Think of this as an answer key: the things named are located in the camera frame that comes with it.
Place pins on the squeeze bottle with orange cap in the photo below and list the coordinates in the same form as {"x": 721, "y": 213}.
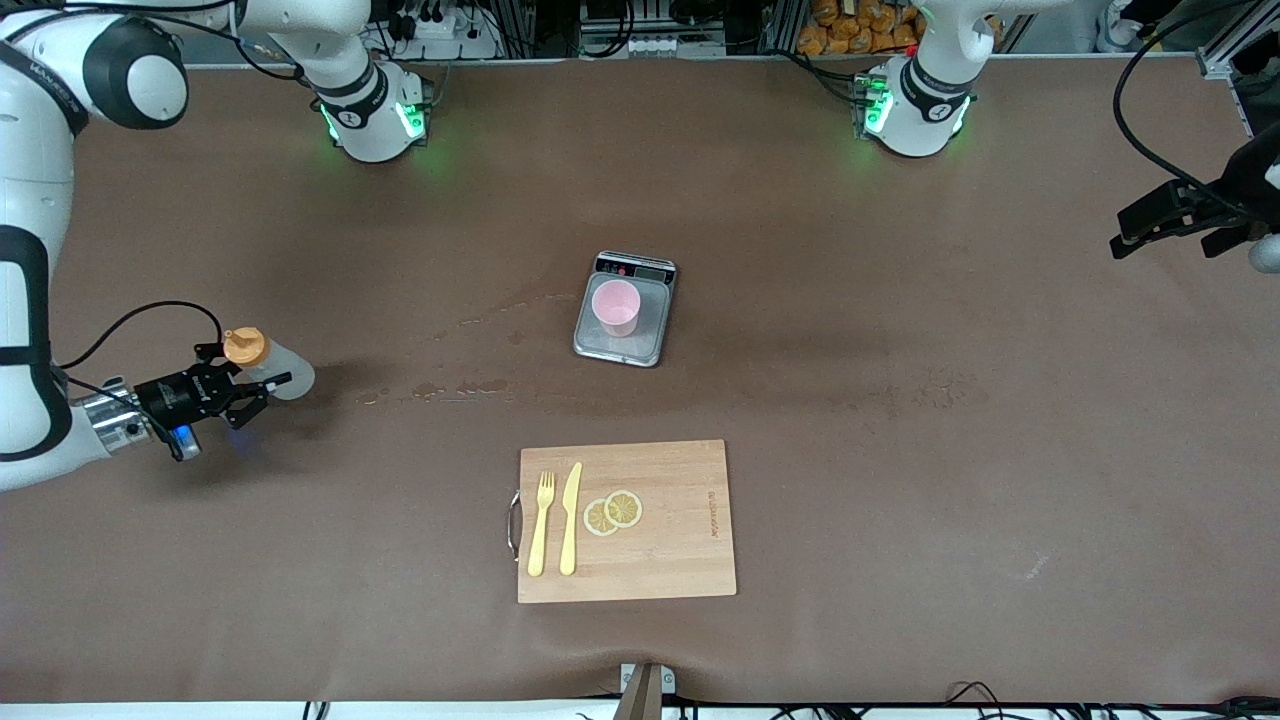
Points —
{"x": 280, "y": 375}

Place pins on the metal table clamp bracket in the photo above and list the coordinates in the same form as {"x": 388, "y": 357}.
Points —
{"x": 647, "y": 690}

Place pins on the pink plastic cup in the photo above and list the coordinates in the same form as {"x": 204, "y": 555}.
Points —
{"x": 615, "y": 308}

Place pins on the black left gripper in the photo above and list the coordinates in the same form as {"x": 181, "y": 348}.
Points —
{"x": 1243, "y": 186}

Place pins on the yellow plastic knife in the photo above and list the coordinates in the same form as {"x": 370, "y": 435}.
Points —
{"x": 570, "y": 530}

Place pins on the yellow plastic fork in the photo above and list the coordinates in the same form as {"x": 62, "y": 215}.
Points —
{"x": 540, "y": 530}

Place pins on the orange packets pile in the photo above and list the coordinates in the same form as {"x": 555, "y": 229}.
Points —
{"x": 850, "y": 30}

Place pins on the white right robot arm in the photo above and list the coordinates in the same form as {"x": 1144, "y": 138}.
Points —
{"x": 40, "y": 130}

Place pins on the white socket bar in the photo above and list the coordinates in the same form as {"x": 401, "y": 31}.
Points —
{"x": 650, "y": 46}

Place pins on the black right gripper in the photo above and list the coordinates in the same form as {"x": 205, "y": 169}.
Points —
{"x": 177, "y": 394}

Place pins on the wooden cutting board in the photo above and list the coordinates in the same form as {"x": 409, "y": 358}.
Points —
{"x": 670, "y": 550}

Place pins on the lemon slice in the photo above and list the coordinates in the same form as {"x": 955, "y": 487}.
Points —
{"x": 598, "y": 520}
{"x": 626, "y": 508}

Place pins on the silver kitchen scale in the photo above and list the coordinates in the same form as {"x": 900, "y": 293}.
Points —
{"x": 650, "y": 325}

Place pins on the white power strip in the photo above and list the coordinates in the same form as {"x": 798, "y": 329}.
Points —
{"x": 440, "y": 30}

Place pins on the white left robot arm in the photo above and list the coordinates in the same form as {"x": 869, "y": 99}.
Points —
{"x": 935, "y": 90}

